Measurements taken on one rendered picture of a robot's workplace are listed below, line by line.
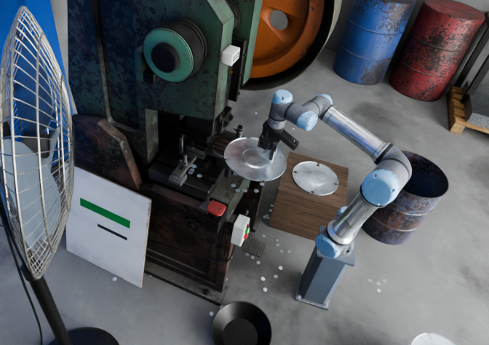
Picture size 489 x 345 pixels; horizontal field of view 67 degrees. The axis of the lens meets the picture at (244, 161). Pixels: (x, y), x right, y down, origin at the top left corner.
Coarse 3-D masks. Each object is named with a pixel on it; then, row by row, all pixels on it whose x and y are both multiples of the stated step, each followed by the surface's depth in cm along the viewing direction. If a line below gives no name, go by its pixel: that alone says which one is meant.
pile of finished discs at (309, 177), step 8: (296, 168) 234; (304, 168) 235; (312, 168) 236; (320, 168) 237; (328, 168) 238; (296, 176) 229; (304, 176) 230; (312, 176) 230; (320, 176) 231; (328, 176) 233; (336, 176) 233; (304, 184) 224; (312, 184) 225; (320, 184) 226; (328, 184) 227; (320, 192) 221; (328, 192) 222
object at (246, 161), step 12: (228, 144) 173; (240, 144) 175; (252, 144) 177; (228, 156) 167; (240, 156) 169; (252, 156) 169; (276, 156) 173; (240, 168) 163; (252, 168) 165; (264, 168) 166; (276, 168) 167; (252, 180) 159; (264, 180) 161
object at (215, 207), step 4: (212, 200) 151; (208, 204) 149; (212, 204) 149; (216, 204) 149; (220, 204) 150; (208, 208) 147; (212, 208) 147; (216, 208) 148; (220, 208) 148; (224, 208) 148; (208, 212) 147; (212, 212) 146; (216, 212) 146; (220, 212) 147
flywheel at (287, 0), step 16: (272, 0) 161; (288, 0) 159; (304, 0) 156; (320, 0) 151; (288, 16) 163; (304, 16) 160; (320, 16) 155; (272, 32) 170; (288, 32) 167; (304, 32) 161; (256, 48) 177; (272, 48) 174; (288, 48) 170; (304, 48) 165; (256, 64) 180; (272, 64) 175; (288, 64) 172
